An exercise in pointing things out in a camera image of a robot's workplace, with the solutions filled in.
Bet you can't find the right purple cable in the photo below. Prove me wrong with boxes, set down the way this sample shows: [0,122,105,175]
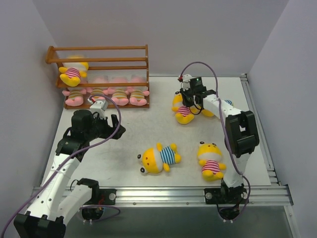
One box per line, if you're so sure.
[180,61,251,223]

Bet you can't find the aluminium front rail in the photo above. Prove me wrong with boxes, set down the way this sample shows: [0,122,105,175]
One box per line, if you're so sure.
[100,185,293,207]

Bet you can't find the yellow plush red stripes top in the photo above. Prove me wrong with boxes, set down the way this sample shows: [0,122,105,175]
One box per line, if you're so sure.
[171,91,194,125]

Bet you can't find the pink plush face-down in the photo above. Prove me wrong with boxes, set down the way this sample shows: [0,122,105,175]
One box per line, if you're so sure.
[86,77,108,101]

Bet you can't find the pink plush orange stripes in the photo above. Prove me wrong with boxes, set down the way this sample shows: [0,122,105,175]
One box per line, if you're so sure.
[107,77,129,106]
[62,87,87,107]

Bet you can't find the yellow plush red stripes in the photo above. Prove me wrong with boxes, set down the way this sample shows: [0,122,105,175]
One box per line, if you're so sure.
[58,61,89,87]
[197,141,226,182]
[171,91,194,125]

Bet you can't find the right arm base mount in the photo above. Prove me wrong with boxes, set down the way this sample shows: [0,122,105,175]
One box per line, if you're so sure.
[204,186,247,205]

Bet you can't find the pink plush blue stripes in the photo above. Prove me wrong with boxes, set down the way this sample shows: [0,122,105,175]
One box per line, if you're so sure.
[127,75,150,106]

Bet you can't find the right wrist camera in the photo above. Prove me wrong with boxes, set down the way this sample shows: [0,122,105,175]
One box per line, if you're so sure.
[177,74,196,91]

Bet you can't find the aluminium right rail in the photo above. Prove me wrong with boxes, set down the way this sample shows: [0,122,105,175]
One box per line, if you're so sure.
[240,74,281,186]

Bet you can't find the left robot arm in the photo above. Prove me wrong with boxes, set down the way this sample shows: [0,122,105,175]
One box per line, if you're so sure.
[13,110,126,238]

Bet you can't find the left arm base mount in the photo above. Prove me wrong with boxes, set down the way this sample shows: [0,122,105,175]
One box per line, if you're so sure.
[98,188,116,205]

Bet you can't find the yellow plush red stripes front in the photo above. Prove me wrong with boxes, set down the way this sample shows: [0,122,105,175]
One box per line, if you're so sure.
[197,141,226,182]

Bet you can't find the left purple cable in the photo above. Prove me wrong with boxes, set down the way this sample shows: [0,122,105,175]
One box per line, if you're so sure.
[0,95,122,235]

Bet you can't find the aluminium rail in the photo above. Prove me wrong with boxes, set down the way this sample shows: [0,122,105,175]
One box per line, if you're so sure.
[240,74,281,186]
[100,185,293,207]

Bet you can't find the wooden three-tier shelf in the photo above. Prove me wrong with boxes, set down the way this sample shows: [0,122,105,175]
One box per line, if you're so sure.
[45,45,150,109]

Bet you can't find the yellow plush under pile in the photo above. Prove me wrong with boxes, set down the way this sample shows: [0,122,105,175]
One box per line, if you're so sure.
[198,99,235,118]

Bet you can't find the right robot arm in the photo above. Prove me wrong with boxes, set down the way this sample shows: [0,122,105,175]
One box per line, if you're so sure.
[178,74,260,203]

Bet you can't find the yellow plush blue stripes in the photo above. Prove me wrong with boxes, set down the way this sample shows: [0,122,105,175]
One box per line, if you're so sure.
[137,143,182,175]

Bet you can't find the purple cable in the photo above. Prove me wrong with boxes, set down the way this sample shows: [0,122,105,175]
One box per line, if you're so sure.
[180,61,251,223]
[0,95,122,235]

